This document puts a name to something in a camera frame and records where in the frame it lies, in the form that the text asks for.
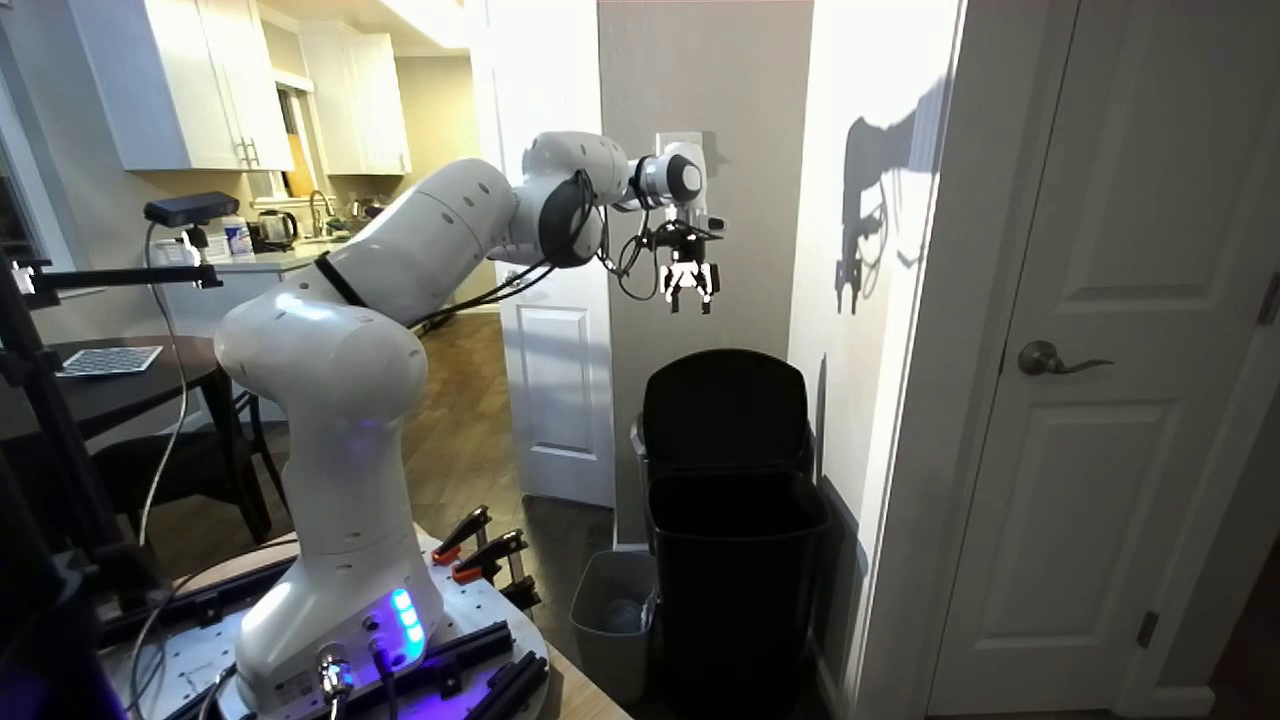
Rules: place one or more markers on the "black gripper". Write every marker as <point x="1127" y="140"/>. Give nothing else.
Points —
<point x="691" y="246"/>

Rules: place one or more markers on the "black bin lid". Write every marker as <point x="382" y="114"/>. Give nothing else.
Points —
<point x="725" y="413"/>

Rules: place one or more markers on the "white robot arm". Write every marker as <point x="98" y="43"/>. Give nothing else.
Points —
<point x="332" y="349"/>

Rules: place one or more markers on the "black bin body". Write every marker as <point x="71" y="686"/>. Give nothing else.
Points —
<point x="739" y="585"/>

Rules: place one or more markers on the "hallway white door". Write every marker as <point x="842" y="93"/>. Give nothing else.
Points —
<point x="543" y="74"/>

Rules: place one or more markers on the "black orange clamp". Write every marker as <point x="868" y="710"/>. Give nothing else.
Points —
<point x="465" y="530"/>
<point x="485" y="556"/>

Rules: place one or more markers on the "small grey wastebasket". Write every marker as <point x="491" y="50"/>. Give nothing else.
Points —
<point x="615" y="623"/>

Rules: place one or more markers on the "white panel door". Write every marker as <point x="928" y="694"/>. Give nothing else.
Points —
<point x="1148" y="246"/>

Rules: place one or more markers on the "white kitchen cabinets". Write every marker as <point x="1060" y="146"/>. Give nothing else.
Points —
<point x="187" y="84"/>

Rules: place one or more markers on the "dark side table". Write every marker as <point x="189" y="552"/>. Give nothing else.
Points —
<point x="209" y="463"/>

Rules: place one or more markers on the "white light switch plate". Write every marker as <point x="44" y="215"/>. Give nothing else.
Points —
<point x="680" y="167"/>

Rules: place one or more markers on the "door lever handle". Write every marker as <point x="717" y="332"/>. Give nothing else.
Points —
<point x="1040" y="356"/>

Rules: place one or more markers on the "black camera on stand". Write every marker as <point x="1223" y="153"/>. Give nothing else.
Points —
<point x="189" y="215"/>

